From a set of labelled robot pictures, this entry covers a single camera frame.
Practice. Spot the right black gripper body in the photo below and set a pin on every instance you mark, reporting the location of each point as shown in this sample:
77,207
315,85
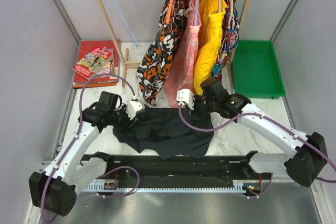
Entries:
202,106

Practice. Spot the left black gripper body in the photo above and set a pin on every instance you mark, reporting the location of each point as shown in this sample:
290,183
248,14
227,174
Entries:
125,121

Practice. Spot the dark navy shorts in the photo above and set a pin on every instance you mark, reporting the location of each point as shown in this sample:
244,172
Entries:
162,130

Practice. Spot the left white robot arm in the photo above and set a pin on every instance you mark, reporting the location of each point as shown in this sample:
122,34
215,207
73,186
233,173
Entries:
57,187

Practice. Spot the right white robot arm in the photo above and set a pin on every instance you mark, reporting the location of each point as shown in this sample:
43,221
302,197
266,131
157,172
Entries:
303,156

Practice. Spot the pink patterned shorts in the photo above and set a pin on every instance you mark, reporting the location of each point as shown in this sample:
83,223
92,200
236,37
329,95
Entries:
181,73

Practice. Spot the camouflage orange black shorts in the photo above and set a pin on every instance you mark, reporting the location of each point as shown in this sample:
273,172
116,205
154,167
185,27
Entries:
157,61

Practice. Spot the comic print shorts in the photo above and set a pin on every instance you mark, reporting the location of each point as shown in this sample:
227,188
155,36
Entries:
230,41

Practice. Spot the yellow shorts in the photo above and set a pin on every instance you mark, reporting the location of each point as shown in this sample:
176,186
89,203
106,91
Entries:
209,41

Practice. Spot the wooden clothes rack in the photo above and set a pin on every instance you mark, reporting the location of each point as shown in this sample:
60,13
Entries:
134,64

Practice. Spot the orange thin book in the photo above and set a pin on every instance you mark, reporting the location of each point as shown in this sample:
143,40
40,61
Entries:
94,84

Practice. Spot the green plastic tray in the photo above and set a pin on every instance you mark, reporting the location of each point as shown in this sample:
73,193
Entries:
256,71

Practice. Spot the pink illustrated book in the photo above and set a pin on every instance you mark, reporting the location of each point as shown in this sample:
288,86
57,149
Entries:
110,67

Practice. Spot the colourful paperback book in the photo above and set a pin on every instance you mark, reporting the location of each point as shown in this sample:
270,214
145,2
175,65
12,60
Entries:
93,61

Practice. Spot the large red book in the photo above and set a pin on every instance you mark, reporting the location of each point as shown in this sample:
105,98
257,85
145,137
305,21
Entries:
88,45

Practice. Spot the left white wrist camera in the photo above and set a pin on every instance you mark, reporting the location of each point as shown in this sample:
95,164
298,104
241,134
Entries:
134,107

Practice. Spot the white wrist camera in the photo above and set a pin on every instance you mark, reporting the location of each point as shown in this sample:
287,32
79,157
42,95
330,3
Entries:
185,98
134,107

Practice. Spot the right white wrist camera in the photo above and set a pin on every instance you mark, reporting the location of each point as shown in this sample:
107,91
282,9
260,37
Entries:
185,98

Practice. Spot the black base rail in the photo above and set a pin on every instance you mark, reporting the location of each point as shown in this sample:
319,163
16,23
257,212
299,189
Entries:
153,172

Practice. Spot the grey slotted cable duct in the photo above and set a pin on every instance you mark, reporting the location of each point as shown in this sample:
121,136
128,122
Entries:
98,186

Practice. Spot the blue wire hanger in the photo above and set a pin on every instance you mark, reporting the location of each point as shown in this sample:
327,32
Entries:
115,11

